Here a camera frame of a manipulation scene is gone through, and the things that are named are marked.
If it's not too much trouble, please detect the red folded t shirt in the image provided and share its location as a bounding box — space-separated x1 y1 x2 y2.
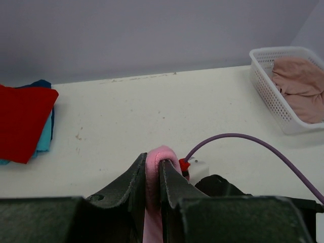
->
1 79 59 165

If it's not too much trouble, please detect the dark blue folded t shirt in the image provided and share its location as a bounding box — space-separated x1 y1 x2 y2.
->
16 79 55 140

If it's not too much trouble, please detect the teal folded t shirt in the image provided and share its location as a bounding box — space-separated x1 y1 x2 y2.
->
1 108 52 165

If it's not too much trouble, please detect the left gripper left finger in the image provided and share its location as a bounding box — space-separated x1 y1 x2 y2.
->
86 153 147 242

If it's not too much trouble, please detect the pink t shirt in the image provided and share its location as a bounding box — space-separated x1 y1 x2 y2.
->
143 145 190 243

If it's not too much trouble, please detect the beige t shirt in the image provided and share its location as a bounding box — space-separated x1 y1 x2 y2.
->
272 57 323 124

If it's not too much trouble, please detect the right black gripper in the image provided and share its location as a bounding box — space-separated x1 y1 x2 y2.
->
195 175 251 197

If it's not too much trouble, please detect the white plastic basket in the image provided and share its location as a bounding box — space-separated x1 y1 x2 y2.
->
249 46 323 135

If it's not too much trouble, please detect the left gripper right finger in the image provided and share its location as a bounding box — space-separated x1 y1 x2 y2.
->
159 160 208 242

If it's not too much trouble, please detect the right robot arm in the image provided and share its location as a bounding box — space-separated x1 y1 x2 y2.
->
195 175 323 213

